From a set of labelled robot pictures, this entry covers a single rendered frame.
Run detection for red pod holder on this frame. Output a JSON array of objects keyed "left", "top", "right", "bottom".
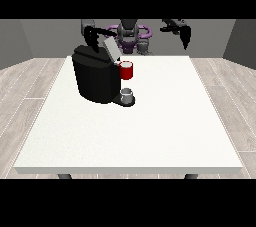
[{"left": 118, "top": 60, "right": 135, "bottom": 81}]

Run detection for black coffee machine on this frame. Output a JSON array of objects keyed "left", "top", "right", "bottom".
[{"left": 71, "top": 44, "right": 136, "bottom": 107}]

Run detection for pale grey machine lid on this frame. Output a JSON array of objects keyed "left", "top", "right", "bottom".
[{"left": 102, "top": 36, "right": 122, "bottom": 63}]

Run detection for small grey coffee pod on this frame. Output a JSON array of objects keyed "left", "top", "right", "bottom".
[{"left": 136, "top": 39, "right": 150, "bottom": 55}]

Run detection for small grey cup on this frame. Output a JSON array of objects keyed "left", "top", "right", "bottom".
[{"left": 119, "top": 87, "right": 135, "bottom": 105}]

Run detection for grey robot trunk purple rings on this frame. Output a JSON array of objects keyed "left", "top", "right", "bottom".
[{"left": 105, "top": 19, "right": 154, "bottom": 55}]

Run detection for dark table leg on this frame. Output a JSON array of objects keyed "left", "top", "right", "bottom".
[{"left": 56, "top": 173, "right": 73, "bottom": 180}]

